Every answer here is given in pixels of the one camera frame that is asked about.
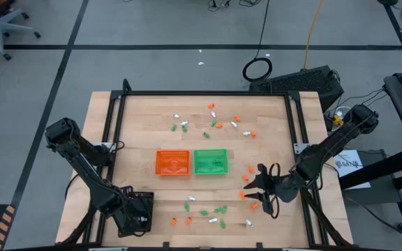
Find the black stand foot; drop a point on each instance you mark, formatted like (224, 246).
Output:
(387, 1)

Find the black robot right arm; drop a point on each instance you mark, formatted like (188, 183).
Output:
(330, 143)

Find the green plastic basket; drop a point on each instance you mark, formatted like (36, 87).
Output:
(204, 167)

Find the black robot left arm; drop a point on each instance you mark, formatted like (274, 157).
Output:
(82, 157)

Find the black computer tower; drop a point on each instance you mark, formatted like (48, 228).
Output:
(298, 83)

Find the white paper sheet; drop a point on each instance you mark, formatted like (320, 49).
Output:
(352, 171)

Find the yellow power plug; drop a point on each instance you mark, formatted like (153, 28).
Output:
(337, 121)

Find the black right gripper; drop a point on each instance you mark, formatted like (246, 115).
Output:
(286, 188)

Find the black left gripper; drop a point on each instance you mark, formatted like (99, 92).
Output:
(124, 212)

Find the blue seat office chair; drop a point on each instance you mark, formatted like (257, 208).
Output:
(0, 26)

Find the orange plastic basket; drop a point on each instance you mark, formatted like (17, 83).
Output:
(173, 164)

